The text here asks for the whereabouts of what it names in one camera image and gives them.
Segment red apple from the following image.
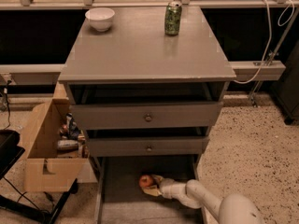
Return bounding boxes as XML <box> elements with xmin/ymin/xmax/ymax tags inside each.
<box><xmin>139</xmin><ymin>175</ymin><xmax>154</xmax><ymax>188</ymax></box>

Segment grey drawer cabinet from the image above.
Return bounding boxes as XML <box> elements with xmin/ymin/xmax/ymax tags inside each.
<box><xmin>58</xmin><ymin>5</ymin><xmax>237</xmax><ymax>224</ymax></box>

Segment cardboard box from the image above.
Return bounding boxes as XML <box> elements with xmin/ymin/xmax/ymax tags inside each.
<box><xmin>19</xmin><ymin>97</ymin><xmax>90</xmax><ymax>193</ymax></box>

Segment items in cardboard box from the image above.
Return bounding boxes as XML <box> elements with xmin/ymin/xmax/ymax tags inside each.
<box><xmin>56</xmin><ymin>113</ymin><xmax>89</xmax><ymax>159</ymax></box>

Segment green soda can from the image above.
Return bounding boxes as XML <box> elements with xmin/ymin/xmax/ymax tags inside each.
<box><xmin>164</xmin><ymin>1</ymin><xmax>182</xmax><ymax>35</ymax></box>

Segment white ceramic bowl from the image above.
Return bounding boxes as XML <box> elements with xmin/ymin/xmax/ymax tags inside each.
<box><xmin>85</xmin><ymin>7</ymin><xmax>115</xmax><ymax>32</ymax></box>

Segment grey top drawer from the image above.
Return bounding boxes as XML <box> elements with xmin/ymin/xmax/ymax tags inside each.
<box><xmin>70</xmin><ymin>102</ymin><xmax>222</xmax><ymax>130</ymax></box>

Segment grey middle drawer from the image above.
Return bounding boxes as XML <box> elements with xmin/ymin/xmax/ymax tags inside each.
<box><xmin>87</xmin><ymin>136</ymin><xmax>209</xmax><ymax>157</ymax></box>

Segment grey open bottom drawer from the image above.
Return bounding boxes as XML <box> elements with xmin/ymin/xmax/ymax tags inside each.
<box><xmin>95</xmin><ymin>155</ymin><xmax>204</xmax><ymax>224</ymax></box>

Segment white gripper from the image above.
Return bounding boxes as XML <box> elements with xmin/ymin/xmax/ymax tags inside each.
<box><xmin>142</xmin><ymin>175</ymin><xmax>175</xmax><ymax>199</ymax></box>

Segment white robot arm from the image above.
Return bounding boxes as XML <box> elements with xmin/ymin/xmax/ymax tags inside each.
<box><xmin>139</xmin><ymin>175</ymin><xmax>264</xmax><ymax>224</ymax></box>

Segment white cable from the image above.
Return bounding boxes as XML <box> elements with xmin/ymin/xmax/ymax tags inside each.
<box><xmin>233</xmin><ymin>0</ymin><xmax>295</xmax><ymax>85</ymax></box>

